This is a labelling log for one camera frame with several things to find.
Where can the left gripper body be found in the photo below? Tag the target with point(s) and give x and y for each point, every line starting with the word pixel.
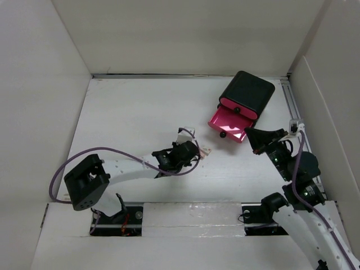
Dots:
pixel 178 167

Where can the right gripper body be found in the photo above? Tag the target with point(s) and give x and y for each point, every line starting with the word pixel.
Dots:
pixel 278 153

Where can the pink drawer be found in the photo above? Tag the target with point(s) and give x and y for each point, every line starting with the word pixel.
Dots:
pixel 230 125
pixel 239 109

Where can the black drawer cabinet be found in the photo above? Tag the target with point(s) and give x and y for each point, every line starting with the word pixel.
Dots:
pixel 250 91

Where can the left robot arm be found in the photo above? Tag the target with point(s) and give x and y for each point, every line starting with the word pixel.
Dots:
pixel 87 182

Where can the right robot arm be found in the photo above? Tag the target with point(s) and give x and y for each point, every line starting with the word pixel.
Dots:
pixel 301 209

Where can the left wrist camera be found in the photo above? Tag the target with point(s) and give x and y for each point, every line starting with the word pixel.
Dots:
pixel 185 134

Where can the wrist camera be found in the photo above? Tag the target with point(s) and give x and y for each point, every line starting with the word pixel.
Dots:
pixel 295 126
pixel 185 134

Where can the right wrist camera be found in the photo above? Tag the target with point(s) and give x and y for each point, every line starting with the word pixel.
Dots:
pixel 295 126

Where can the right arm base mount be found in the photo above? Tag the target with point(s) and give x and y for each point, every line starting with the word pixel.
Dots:
pixel 258 218

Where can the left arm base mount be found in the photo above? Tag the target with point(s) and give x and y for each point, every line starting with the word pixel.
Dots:
pixel 126 223

